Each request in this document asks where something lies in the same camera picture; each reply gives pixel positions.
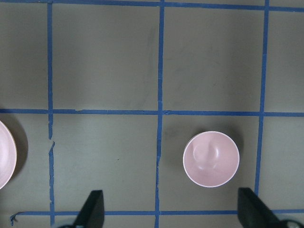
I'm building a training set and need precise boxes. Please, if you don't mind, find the pink bowl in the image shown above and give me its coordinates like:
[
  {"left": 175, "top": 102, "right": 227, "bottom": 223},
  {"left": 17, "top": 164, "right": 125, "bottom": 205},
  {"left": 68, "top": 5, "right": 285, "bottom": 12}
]
[{"left": 182, "top": 131, "right": 240, "bottom": 188}]

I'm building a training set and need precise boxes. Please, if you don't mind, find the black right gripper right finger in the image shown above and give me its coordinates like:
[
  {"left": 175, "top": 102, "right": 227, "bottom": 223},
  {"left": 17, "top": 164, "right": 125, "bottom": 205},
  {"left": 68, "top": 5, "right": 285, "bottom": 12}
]
[{"left": 237, "top": 188, "right": 283, "bottom": 228}]

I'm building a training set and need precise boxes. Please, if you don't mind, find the pink plate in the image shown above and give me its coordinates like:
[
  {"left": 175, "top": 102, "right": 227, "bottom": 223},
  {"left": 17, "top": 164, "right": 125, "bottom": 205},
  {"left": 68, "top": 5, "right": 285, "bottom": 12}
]
[{"left": 0, "top": 122, "right": 17, "bottom": 189}]

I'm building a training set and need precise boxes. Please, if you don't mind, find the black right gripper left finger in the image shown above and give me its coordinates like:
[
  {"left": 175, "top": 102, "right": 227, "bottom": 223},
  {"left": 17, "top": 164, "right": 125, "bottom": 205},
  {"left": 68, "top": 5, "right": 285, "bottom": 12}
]
[{"left": 73, "top": 190, "right": 105, "bottom": 228}]

